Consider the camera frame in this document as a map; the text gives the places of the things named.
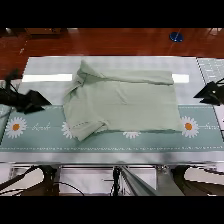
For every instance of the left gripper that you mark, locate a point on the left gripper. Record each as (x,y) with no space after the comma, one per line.
(23,100)

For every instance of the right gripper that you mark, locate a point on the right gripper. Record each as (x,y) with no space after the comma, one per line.
(219,95)

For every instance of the pale green T-shirt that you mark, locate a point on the pale green T-shirt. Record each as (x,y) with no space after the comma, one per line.
(126,103)

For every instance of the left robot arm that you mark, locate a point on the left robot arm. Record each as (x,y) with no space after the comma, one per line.
(6,96)

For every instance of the blue round disc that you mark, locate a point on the blue round disc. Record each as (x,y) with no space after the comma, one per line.
(176,36)

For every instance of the silver frame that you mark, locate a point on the silver frame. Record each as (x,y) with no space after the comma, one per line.
(140,186)

